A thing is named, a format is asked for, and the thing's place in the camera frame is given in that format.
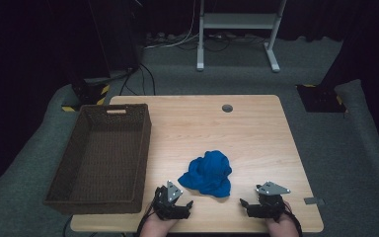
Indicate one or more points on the power strip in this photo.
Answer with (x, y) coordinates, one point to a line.
(159, 35)

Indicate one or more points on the brown wicker basket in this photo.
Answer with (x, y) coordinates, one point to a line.
(105, 158)

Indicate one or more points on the black equipment case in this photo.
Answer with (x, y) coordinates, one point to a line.
(125, 49)

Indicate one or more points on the black stand base plate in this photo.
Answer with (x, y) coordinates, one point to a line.
(319, 98)

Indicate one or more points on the black stand base striped tape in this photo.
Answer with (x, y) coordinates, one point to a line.
(85, 94)

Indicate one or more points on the white metal stand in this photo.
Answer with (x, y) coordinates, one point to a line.
(237, 20)

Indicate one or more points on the blue t-shirt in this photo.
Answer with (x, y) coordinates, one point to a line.
(210, 174)

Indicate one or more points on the person's right hand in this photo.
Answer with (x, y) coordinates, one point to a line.
(283, 227)

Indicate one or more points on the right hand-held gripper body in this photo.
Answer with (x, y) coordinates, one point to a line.
(273, 200)

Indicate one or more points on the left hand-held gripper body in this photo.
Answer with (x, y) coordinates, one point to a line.
(164, 205)

